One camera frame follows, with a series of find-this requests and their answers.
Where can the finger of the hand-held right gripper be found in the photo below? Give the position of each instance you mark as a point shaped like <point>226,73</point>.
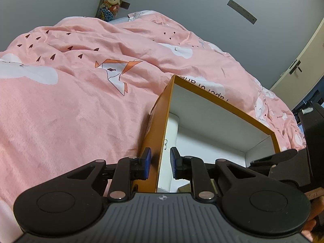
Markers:
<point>278,158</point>

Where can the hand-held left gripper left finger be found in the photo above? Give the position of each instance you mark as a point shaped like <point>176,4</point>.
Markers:
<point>146,163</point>

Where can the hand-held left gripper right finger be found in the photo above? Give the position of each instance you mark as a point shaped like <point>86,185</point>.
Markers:
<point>173,163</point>

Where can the orange cardboard box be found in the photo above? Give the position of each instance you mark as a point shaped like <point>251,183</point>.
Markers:
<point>162,134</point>

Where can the person's right hand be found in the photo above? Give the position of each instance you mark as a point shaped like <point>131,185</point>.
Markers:
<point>315,220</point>

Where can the white box with glasses print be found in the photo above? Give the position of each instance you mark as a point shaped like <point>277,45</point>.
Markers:
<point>170,134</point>

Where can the pink printed blanket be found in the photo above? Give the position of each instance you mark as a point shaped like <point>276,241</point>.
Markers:
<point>76,101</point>

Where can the cream door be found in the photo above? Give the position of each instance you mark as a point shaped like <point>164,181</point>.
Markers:
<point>301,48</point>

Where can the white printed pillow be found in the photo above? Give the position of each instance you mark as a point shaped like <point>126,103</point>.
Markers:
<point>140,15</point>

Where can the pile of plush toys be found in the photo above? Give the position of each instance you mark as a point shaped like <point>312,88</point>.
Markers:
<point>112,0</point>

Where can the grey wall strip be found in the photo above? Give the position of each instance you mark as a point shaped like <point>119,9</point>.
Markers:
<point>241,11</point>

